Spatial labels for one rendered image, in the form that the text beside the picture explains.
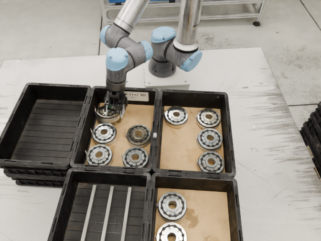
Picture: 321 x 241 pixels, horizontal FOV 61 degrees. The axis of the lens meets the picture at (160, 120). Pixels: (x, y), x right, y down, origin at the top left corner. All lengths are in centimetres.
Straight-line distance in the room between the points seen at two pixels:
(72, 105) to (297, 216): 108
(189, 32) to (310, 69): 198
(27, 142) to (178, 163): 65
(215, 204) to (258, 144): 45
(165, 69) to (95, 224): 80
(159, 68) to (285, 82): 161
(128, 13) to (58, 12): 254
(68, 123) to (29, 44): 203
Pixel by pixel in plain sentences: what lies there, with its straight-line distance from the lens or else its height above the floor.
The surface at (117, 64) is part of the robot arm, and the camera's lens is 93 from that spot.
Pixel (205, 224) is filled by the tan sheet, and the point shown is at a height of 83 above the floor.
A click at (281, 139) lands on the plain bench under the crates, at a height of 70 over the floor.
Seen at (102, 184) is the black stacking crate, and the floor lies 83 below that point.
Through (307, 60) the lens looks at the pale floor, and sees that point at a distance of 309.
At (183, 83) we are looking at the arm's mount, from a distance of 140.
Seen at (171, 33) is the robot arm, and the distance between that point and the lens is 132.
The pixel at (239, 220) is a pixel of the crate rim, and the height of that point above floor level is 93.
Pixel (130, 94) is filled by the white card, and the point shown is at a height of 90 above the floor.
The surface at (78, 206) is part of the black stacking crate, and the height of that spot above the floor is 83.
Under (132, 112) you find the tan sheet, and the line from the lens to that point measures 125.
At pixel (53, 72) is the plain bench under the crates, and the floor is 70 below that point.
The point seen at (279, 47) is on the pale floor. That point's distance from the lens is 314.
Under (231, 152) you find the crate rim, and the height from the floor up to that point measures 92.
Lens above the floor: 181
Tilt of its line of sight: 54 degrees down
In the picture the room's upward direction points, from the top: straight up
